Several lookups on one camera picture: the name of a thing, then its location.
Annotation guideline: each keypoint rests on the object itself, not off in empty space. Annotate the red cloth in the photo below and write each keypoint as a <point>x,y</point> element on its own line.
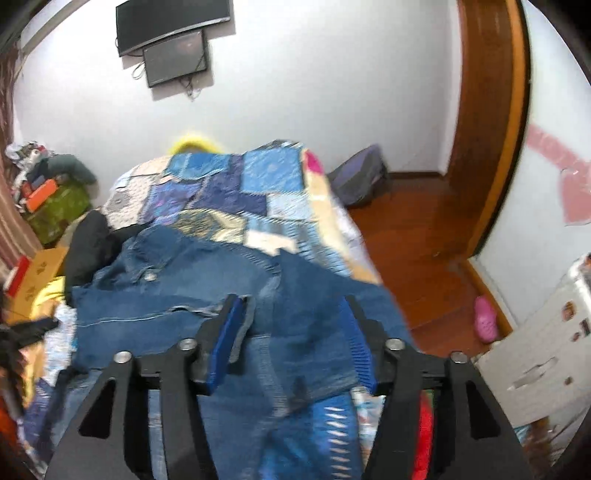
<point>424,439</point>

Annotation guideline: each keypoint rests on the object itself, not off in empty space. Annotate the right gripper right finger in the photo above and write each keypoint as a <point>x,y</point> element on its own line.
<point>471,437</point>

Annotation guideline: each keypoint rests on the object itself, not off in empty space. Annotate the blue patchwork quilt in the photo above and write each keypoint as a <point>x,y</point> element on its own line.
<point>274,198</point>

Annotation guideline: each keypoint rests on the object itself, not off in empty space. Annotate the lower wall monitor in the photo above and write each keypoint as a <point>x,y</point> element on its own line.
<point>177,57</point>

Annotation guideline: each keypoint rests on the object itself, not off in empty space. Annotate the yellow foam headboard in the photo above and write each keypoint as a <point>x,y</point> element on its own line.
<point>194,142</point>

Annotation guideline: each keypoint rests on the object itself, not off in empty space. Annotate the purple grey backpack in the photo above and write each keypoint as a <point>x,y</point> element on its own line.
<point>356,181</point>

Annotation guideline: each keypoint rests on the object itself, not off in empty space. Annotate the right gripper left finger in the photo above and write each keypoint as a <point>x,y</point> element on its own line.
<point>108,438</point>

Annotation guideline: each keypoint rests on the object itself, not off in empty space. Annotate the green storage box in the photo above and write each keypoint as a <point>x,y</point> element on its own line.
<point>62,208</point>

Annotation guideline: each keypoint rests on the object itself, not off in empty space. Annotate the pink slipper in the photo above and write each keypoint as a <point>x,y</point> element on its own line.
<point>485,320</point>

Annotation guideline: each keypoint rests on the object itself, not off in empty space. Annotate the wall monitor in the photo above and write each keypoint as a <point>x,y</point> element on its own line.
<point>177,57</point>
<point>142,22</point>

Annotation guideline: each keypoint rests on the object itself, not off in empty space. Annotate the black garment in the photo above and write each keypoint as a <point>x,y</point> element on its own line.
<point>94,245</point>

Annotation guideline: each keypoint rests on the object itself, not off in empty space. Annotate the upper wall monitor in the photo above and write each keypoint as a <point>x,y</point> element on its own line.
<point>142,22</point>

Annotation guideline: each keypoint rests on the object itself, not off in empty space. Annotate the yellow duck blanket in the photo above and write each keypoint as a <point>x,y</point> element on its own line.
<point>48,298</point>

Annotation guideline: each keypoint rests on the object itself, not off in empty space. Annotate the orange box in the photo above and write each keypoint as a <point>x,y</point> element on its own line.
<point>40,195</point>

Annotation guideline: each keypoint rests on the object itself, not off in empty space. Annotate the blue denim jacket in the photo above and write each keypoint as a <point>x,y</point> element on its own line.
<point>285,408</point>

